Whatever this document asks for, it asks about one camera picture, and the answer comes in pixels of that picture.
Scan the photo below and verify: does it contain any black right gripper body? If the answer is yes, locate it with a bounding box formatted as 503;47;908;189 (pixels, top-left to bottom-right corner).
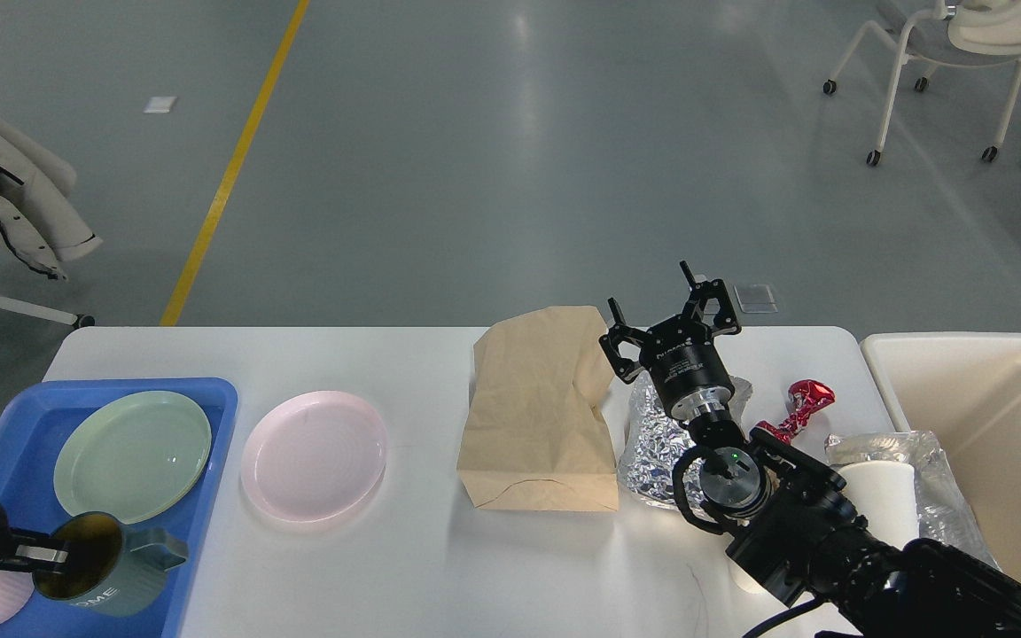
641;316;735;418

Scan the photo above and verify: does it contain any dark teal mug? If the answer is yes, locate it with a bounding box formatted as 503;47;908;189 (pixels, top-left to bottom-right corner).
32;511;188;618

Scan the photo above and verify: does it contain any brown paper bag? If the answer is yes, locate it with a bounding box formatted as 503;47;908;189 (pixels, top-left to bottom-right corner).
456;306;620;513

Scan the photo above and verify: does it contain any pink plate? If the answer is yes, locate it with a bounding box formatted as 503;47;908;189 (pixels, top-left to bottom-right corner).
240;391;389;533

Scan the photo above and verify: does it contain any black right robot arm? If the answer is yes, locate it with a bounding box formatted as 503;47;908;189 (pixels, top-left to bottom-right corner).
599;261;1021;637

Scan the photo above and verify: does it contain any grey floor socket cover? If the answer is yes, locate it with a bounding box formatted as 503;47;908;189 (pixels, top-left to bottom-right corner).
733;284;779;314

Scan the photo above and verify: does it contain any crumpled silver foil bag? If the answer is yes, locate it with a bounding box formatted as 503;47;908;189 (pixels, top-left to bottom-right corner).
617;371;767;517

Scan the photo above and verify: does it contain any crushed red can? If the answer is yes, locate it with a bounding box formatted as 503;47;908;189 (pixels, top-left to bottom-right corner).
755;379;838;444

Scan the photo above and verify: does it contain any blue plastic tray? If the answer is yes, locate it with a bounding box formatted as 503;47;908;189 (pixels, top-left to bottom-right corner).
0;378;238;637

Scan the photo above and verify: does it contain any white paper cup upright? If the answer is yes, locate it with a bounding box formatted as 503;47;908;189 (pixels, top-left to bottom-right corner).
838;460;920;550

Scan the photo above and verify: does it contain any white paper cup tipped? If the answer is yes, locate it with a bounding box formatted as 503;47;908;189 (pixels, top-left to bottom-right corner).
727;561;767;595

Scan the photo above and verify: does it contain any beige plastic bin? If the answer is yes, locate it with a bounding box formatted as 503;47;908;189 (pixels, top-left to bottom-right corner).
861;332;1021;582

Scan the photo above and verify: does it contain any clear plastic bag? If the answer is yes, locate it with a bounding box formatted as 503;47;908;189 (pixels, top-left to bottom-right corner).
825;431;998;568

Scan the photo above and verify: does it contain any white chair on wheels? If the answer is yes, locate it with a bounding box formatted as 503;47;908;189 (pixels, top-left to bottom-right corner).
822;1;1021;167

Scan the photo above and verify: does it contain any white floor plate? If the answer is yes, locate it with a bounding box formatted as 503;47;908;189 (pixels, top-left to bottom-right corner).
143;96;178;114

